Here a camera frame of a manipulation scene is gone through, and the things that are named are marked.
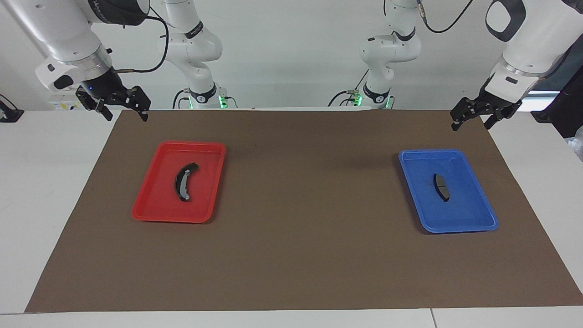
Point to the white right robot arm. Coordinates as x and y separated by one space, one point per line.
68 36

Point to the grey brake pad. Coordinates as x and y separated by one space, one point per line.
442 187

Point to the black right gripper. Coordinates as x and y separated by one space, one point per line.
102 89

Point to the black equipment housing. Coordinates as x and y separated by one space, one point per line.
569 109

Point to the blue plastic tray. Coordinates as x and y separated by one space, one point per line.
464 209

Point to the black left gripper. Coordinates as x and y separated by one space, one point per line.
489 102

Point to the black clamp device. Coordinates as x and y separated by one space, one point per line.
11 116

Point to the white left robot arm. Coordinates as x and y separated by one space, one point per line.
537 36

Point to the clear plastic bag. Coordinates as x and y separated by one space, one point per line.
577 146

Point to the brown table mat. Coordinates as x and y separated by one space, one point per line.
291 264

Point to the curved dark brake pad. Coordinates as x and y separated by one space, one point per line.
178 184

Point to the red plastic tray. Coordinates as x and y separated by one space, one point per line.
159 200

